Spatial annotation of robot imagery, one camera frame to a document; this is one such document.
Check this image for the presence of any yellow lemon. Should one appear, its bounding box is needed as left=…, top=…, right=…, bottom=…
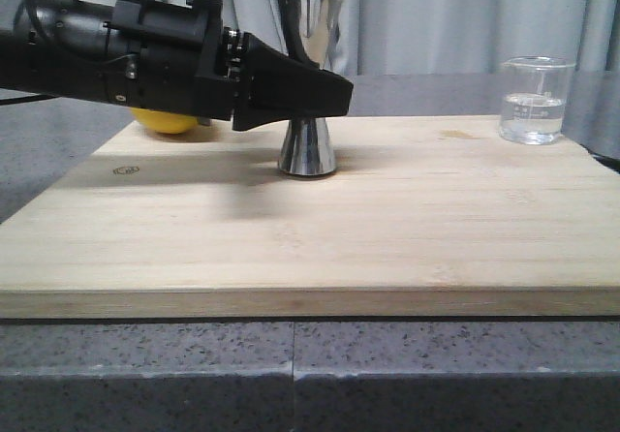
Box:
left=130, top=108, right=199, bottom=135

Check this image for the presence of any glass beaker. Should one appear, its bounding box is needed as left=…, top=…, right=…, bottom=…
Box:
left=498, top=56, right=575, bottom=145

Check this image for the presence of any grey curtain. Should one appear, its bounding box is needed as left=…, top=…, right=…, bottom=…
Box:
left=28, top=0, right=620, bottom=77

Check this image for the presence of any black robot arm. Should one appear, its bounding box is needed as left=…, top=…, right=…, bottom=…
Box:
left=1, top=0, right=353, bottom=131

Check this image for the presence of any steel double jigger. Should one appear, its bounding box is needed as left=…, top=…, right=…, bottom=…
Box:
left=275, top=0, right=344, bottom=177

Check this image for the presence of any bamboo cutting board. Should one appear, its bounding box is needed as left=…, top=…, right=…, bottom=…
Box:
left=1, top=115, right=619, bottom=319

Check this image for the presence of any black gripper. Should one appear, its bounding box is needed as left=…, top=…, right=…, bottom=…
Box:
left=108, top=0, right=353, bottom=131

